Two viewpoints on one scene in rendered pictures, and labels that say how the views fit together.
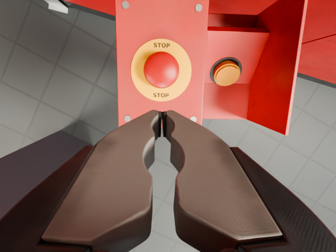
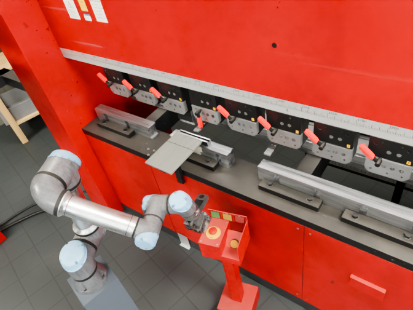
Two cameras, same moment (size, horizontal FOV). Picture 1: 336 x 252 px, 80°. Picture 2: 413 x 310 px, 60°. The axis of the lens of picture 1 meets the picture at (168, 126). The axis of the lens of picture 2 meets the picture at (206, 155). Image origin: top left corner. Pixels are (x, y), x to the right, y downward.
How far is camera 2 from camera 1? 1.55 m
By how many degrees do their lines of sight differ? 59
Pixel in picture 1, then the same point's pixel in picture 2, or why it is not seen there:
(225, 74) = (233, 243)
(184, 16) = (222, 223)
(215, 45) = (231, 234)
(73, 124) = not seen: outside the picture
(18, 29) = (157, 251)
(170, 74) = (214, 230)
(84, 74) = (181, 286)
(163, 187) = not seen: outside the picture
